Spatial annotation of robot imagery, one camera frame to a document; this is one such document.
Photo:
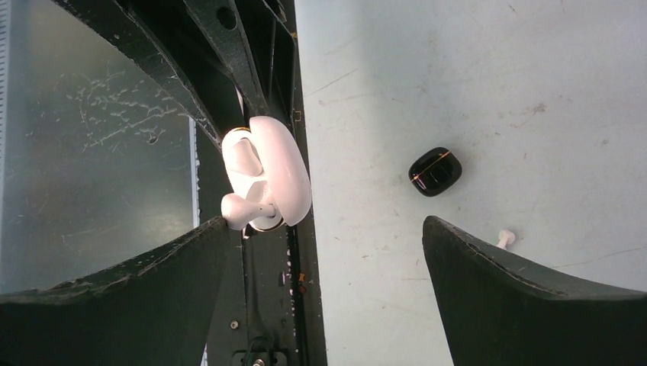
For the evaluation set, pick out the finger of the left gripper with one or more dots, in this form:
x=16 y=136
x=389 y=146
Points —
x=155 y=35
x=221 y=25

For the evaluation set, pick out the white case with black window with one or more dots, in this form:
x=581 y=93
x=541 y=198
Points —
x=264 y=164

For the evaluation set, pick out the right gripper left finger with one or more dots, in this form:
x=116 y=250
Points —
x=152 y=309

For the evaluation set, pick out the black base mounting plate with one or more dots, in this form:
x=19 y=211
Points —
x=269 y=307

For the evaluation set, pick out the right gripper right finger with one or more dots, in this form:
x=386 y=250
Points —
x=499 y=308

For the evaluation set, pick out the black earbud charging case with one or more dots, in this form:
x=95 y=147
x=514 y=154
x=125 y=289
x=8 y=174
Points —
x=435 y=171

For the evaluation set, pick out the white earbud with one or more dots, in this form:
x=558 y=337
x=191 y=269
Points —
x=239 y=213
x=506 y=239

